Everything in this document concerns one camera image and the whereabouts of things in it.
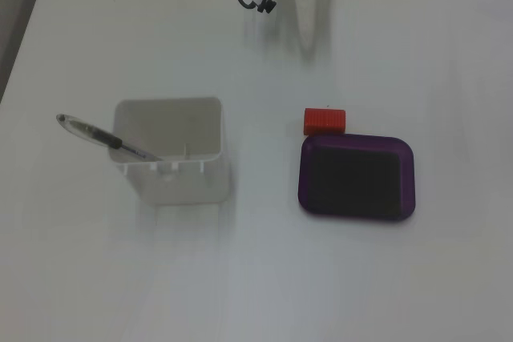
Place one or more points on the white plastic pen holder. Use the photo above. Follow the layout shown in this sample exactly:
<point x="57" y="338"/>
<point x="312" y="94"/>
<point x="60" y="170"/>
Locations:
<point x="172" y="187"/>

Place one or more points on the purple metal tray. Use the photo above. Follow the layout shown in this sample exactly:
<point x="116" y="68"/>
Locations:
<point x="408" y="182"/>

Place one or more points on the black ballpoint pen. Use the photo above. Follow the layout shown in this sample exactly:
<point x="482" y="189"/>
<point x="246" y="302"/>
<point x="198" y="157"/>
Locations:
<point x="100" y="133"/>

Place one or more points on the red ribbed cube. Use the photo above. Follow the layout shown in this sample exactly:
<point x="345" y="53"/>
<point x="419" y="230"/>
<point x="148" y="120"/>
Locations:
<point x="324" y="121"/>

